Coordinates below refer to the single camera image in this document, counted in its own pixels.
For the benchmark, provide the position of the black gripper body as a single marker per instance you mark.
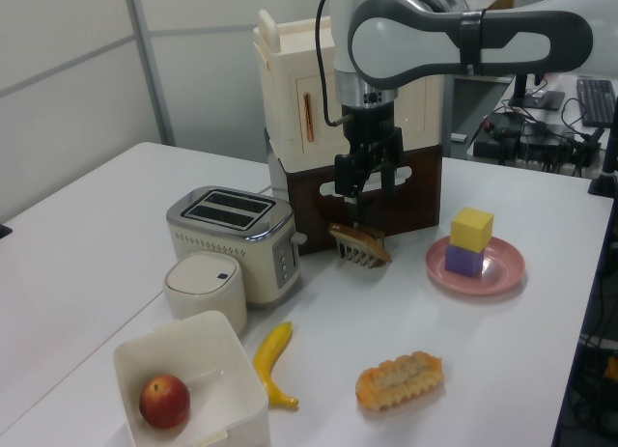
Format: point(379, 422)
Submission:
point(369, 133)

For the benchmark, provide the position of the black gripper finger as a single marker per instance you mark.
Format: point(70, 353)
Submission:
point(391, 176)
point(347, 176)

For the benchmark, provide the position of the yellow cube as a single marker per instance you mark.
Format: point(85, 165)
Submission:
point(470, 230)

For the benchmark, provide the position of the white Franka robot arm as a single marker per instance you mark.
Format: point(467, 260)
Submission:
point(410, 36)

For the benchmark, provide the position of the purple cube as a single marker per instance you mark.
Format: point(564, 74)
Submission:
point(462, 261)

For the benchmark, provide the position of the brown drawer cabinet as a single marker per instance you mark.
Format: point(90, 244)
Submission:
point(314, 215)

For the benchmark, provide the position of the metal toast rack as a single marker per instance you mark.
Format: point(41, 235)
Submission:
point(355, 257)

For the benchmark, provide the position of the cream toy oven cabinet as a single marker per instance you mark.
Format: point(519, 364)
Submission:
point(289, 56)

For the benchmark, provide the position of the black electronics box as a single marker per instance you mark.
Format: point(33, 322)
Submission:
point(499, 138)

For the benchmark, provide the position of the pink plate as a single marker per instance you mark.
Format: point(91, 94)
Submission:
point(502, 268)

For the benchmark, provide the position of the cream silver toaster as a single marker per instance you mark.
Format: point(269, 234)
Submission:
point(217, 244)

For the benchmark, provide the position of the black monitor stand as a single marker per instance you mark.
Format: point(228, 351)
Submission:
point(536, 99)

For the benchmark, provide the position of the cream round lidded bin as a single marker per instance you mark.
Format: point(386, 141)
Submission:
point(203, 292)

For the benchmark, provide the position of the yellow banana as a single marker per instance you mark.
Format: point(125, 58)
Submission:
point(270, 360)

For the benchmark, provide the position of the long orange bread pastry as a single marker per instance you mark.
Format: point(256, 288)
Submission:
point(401, 380)

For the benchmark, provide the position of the white plastic box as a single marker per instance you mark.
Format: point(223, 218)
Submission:
point(232, 360)

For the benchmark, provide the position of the black keyboard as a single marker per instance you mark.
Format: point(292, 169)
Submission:
point(596, 102)

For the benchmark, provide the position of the black desk clamp pole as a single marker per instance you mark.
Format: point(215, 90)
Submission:
point(609, 176)

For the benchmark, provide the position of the red apple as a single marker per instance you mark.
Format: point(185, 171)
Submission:
point(164, 401)

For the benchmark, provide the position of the black flat object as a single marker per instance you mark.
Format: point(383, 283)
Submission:
point(5, 231)

